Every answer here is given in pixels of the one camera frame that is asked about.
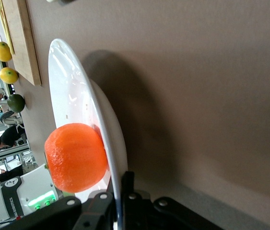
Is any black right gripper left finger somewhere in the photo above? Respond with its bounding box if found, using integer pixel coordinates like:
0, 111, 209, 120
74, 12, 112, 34
5, 191, 117, 230

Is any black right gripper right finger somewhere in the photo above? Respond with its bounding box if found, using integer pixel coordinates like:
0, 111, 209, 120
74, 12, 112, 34
121, 171, 223, 230

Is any white round plate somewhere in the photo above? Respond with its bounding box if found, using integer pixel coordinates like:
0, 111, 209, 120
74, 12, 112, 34
47, 38, 129, 228

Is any yellow lemon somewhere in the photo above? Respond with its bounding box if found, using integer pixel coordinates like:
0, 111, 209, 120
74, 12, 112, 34
0, 67, 19, 84
0, 41, 12, 62

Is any green lime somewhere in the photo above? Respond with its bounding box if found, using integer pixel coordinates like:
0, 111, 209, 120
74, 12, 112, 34
7, 93, 26, 113

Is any person in black top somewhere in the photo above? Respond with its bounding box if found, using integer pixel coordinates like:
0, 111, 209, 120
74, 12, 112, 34
0, 124, 26, 152

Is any orange fruit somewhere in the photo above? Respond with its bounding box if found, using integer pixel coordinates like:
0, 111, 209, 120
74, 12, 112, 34
44, 123, 108, 194

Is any yellow plastic knife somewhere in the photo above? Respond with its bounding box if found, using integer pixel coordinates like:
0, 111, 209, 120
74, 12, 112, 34
1, 0, 15, 55

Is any person in black jacket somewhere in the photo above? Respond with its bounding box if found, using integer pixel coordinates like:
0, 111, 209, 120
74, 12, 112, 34
0, 164, 24, 187

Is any wooden cutting board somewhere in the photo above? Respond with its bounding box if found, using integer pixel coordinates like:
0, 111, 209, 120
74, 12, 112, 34
1, 0, 42, 86

